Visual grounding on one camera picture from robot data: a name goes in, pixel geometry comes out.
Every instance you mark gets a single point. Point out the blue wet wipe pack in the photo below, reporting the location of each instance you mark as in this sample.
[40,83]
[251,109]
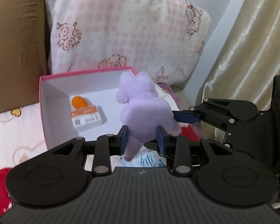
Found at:
[147,159]

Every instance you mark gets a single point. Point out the orange makeup sponge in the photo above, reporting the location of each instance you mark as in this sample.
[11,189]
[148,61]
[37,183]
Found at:
[78,102]

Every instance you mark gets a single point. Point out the clear cotton swab box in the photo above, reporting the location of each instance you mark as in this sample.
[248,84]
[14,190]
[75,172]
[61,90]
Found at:
[88,119]

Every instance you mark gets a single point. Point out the purple plush toy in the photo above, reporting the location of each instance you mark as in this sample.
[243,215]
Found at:
[147,112]

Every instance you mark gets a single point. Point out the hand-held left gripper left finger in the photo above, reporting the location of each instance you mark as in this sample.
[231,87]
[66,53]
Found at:
[124,140]

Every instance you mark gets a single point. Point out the gold satin curtain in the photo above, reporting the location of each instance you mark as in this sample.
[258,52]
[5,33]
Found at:
[247,63]

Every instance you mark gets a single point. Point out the brown pillow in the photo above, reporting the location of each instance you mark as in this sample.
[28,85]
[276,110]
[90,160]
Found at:
[18,63]

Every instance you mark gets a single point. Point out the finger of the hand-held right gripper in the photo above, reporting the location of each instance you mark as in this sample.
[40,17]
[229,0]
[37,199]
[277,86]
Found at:
[185,116]

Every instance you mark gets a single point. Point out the pink cardboard box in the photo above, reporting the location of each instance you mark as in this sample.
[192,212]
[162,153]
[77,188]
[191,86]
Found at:
[58,102]

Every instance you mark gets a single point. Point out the bear printed blanket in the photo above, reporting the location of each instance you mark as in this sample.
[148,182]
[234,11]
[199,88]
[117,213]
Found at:
[18,140]

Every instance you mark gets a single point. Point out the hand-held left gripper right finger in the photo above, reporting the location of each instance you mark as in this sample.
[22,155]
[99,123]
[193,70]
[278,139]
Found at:
[161,140]

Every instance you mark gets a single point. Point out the beige bed frame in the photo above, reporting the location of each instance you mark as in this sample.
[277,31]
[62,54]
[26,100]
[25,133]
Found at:
[186,99]

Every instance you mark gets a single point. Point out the pink floral pillow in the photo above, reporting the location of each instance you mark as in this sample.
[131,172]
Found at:
[130,28]

